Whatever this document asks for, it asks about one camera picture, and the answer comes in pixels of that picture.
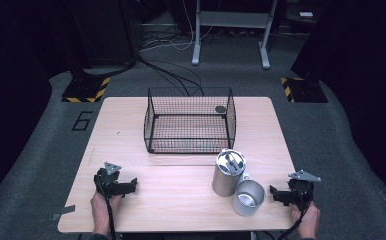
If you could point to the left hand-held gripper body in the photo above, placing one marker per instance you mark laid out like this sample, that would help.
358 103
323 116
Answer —
106 181

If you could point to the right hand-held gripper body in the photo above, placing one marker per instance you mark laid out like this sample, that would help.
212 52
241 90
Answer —
301 191

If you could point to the person's right hand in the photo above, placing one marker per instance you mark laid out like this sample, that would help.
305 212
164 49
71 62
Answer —
307 221

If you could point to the short silver metal mug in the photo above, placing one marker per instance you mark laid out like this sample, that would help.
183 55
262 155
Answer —
247 200

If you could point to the tall silver metal cup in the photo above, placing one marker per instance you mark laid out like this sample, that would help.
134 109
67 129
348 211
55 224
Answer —
226 178

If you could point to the grey tape strip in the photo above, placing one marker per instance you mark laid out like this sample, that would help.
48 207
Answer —
64 211

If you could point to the black stand base hazard stripes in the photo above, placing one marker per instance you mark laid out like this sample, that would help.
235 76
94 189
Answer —
306 90
86 90

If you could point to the dark round disc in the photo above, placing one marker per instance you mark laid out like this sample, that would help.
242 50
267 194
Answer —
220 109

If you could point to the dark curtain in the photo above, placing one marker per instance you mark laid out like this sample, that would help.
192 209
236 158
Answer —
11 83
364 66

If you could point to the small white box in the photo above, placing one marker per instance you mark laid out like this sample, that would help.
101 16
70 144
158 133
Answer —
306 14

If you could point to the white metal stand frame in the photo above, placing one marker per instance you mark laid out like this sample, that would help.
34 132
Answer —
234 19

